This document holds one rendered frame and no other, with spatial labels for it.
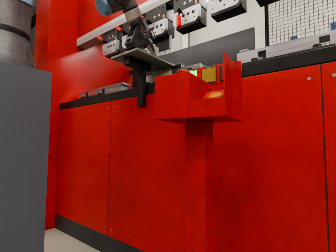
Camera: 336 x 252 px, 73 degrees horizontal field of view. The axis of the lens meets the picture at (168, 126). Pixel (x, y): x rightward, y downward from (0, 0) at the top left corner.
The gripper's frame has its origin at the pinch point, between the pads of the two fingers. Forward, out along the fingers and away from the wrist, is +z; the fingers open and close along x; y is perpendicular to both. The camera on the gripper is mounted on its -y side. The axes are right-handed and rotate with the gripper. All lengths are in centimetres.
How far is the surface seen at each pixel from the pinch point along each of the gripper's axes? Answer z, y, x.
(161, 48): -1.6, 14.8, 1.2
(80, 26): -29, 40, 81
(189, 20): -10.1, 16.0, -19.2
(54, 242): 69, -74, 65
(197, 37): 109, 528, 224
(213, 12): -10.0, 15.0, -31.9
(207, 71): 0, -28, -42
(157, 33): -9.2, 16.7, 1.0
